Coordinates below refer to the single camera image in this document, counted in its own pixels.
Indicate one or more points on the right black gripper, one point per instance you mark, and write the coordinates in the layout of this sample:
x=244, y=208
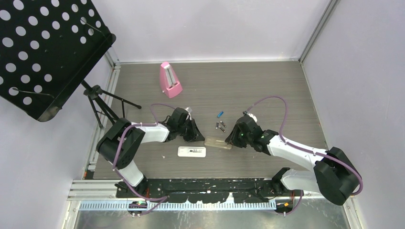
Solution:
x=232, y=138

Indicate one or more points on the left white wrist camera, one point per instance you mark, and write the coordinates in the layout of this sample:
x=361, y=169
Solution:
x=189, y=111

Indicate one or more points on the white remote control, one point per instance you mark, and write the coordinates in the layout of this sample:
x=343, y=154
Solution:
x=197, y=152

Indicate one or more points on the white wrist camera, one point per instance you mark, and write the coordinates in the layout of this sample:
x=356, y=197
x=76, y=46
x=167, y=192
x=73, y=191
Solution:
x=250, y=115
x=189, y=111

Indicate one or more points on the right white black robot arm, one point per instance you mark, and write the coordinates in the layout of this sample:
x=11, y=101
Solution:
x=328, y=172

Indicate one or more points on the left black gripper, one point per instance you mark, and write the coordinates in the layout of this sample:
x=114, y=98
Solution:
x=195, y=135

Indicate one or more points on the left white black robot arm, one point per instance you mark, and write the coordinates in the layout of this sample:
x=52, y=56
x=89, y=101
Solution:
x=121, y=142

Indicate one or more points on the pink metronome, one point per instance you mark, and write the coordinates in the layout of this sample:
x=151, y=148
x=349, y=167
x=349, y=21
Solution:
x=169, y=82

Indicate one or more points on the black tripod stand legs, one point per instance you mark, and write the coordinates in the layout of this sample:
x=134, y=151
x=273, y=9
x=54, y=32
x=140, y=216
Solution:
x=99, y=106

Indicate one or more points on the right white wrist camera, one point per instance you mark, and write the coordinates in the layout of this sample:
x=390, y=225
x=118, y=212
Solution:
x=250, y=115

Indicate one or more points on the black perforated music stand desk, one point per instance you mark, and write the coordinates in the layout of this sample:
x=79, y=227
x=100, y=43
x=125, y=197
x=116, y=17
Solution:
x=47, y=48

